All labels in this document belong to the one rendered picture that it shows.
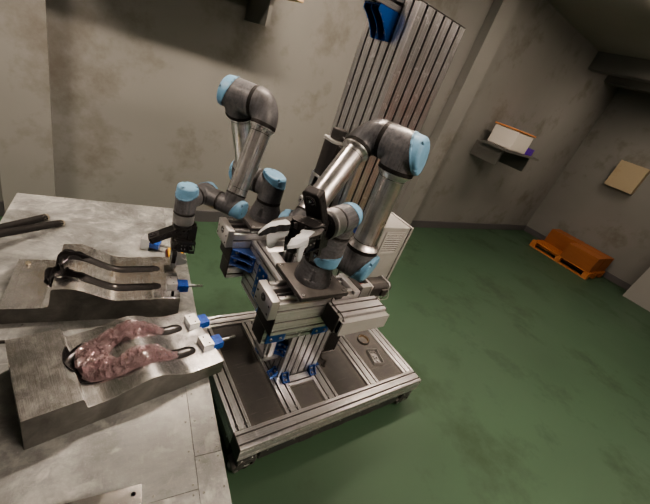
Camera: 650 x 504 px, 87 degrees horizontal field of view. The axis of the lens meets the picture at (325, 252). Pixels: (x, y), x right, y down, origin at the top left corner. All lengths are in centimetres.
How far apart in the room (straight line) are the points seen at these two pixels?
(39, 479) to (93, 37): 270
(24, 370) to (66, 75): 241
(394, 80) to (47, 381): 134
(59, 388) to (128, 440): 21
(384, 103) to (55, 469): 139
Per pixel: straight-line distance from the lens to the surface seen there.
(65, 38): 319
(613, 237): 857
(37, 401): 109
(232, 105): 141
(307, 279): 131
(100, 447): 113
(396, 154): 108
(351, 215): 90
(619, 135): 877
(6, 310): 141
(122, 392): 111
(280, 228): 73
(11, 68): 312
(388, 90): 135
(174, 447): 112
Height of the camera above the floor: 177
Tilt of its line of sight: 27 degrees down
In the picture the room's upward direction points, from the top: 21 degrees clockwise
